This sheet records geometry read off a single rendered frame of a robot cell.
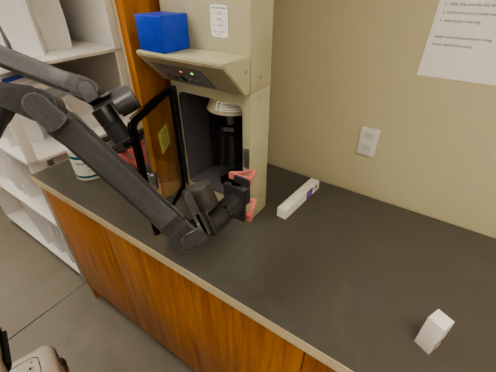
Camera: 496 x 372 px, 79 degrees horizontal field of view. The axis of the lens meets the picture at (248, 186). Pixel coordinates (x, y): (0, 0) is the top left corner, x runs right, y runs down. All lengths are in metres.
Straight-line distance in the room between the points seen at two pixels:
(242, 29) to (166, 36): 0.20
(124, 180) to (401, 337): 0.76
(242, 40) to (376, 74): 0.52
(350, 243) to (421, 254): 0.22
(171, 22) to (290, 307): 0.83
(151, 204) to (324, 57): 0.84
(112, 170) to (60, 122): 0.12
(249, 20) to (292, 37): 0.45
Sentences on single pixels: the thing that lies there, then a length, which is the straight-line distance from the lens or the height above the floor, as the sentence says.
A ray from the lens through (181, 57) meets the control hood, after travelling 0.86.
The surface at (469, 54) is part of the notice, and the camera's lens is 1.14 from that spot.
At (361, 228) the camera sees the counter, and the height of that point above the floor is 0.94.
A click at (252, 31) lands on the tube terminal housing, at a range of 0.85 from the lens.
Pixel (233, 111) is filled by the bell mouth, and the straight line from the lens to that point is 0.98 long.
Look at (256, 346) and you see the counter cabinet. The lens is 1.09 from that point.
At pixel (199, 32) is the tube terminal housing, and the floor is 1.55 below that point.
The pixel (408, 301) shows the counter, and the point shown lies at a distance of 1.00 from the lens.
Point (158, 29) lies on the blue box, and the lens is 0.91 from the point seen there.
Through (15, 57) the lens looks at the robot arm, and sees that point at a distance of 1.08.
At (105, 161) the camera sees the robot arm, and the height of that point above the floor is 1.38.
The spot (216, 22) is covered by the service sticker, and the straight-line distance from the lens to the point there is 0.91.
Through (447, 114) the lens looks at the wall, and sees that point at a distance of 1.19.
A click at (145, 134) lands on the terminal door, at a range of 0.89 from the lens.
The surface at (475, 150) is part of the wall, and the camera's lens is 1.23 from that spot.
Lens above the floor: 1.68
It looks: 35 degrees down
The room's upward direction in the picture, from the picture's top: straight up
